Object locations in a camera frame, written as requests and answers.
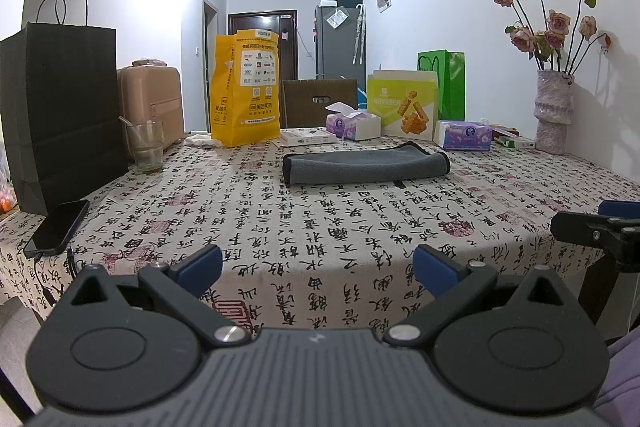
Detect crumpled white cloth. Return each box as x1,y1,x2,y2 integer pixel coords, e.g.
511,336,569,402
182,132,223,149

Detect black smartphone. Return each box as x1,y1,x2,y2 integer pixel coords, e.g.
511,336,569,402
23,199,91,258

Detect flat white box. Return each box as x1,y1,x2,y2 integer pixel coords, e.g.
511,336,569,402
279,129,337,146

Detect grey towel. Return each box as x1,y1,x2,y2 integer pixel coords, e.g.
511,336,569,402
282,142,451,188

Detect green white snack box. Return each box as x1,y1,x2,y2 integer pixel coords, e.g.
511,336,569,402
367,70,441,141

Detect green gift bag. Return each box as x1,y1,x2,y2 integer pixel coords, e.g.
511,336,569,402
417,50,466,122

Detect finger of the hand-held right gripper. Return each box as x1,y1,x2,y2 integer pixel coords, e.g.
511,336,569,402
598,200,640,228
551,211,627,258

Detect grey refrigerator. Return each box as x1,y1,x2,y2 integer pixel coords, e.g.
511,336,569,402
314,3,367,82

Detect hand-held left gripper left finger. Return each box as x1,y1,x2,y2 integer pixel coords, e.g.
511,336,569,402
70,246,251,345

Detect yellow paper bag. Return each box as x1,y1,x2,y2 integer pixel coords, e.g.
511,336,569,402
210,29,281,148

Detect pink suitcase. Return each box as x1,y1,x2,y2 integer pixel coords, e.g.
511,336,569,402
117,64,183,152

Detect dried pink roses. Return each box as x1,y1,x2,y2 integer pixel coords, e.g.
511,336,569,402
491,0,612,75

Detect textured pink vase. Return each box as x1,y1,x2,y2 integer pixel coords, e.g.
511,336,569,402
534,69,573,155

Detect clear folded umbrella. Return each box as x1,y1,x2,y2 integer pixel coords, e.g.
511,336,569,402
352,4,368,65

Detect clear drinking glass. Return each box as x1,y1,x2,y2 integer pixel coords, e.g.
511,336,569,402
125,119,165,174

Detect dark door frame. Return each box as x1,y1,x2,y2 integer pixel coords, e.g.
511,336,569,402
202,0,221,132

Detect person's purple clothing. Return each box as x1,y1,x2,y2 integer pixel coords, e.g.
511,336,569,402
597,332,640,410

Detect black paper bag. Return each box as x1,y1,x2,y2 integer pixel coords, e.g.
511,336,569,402
0,0,130,215

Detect brown chair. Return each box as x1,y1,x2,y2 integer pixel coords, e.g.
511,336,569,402
282,79,358,130

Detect black charging cable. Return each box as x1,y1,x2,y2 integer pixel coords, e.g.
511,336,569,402
34,247,81,314

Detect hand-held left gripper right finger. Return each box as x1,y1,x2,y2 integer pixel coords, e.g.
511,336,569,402
384,244,566,348

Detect purple tissue pack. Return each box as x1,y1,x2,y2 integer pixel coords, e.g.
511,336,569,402
434,118,493,152
326,102,382,141

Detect dark brown door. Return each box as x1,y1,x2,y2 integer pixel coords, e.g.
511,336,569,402
227,10,298,80

